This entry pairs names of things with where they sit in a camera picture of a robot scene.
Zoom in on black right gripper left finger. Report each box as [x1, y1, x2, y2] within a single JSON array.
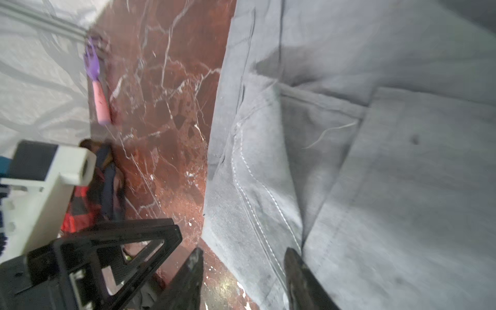
[[151, 247, 204, 310]]

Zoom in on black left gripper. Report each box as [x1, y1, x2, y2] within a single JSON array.
[[1, 218, 182, 309]]

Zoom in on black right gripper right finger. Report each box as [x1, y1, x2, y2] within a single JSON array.
[[284, 247, 340, 310]]

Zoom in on grey long sleeve shirt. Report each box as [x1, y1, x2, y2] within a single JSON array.
[[202, 1, 495, 309]]

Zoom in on red black plaid shirt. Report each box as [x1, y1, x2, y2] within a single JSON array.
[[59, 139, 125, 236]]

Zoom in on purple pink toy rake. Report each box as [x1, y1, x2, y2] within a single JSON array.
[[83, 37, 112, 125]]

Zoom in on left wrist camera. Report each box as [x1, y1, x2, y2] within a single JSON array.
[[1, 140, 96, 262]]

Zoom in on aluminium frame rails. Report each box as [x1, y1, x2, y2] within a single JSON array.
[[1, 1, 87, 43]]

